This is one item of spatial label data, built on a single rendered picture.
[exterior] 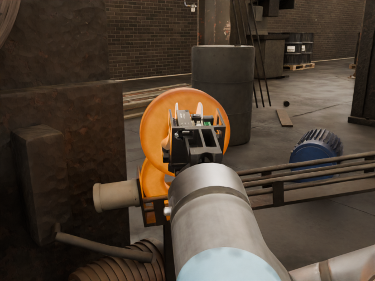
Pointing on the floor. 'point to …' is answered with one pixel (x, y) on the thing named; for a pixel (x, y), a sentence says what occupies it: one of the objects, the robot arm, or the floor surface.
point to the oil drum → (227, 83)
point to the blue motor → (316, 151)
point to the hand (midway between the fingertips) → (184, 122)
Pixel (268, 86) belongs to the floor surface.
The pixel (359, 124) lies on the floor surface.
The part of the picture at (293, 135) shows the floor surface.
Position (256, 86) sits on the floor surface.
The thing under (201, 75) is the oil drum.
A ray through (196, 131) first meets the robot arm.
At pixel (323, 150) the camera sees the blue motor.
